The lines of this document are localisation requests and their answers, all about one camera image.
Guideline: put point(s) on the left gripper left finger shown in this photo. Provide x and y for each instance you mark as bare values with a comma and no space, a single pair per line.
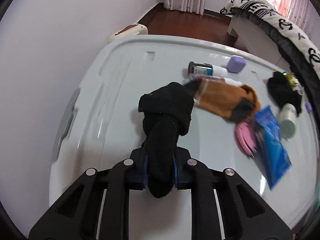
96,205

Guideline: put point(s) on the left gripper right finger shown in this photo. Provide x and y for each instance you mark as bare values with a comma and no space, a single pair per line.
223,205

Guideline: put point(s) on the black sock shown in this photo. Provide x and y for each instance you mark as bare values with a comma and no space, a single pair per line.
167,116
281,92

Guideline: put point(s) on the blue foil packet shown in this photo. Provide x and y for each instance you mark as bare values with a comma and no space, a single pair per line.
274,156

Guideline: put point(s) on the pink round compact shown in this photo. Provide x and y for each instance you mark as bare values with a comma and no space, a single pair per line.
245,137

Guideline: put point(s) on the white plastic storage lid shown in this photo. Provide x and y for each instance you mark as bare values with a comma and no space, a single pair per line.
106,124

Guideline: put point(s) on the small white green bottle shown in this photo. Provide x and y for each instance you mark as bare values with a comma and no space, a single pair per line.
287,121

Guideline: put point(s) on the brown orange sock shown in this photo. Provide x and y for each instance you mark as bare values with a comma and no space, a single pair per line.
230,102

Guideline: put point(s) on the white red thin tube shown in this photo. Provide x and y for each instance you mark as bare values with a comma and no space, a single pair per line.
216,78

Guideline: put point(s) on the gold tinsel wrapper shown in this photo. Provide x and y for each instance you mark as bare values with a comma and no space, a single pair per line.
294,83

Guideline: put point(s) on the purple small box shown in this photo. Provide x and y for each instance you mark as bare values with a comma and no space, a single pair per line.
236,64

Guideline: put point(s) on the white blue glue tube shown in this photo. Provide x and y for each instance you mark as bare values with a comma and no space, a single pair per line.
206,69

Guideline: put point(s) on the black white logo blanket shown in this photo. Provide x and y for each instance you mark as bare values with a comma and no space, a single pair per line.
293,43

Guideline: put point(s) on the white brown floor object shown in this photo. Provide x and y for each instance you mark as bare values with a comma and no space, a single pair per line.
130,30

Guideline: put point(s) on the white bed frame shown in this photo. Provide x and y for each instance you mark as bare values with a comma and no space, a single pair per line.
257,41

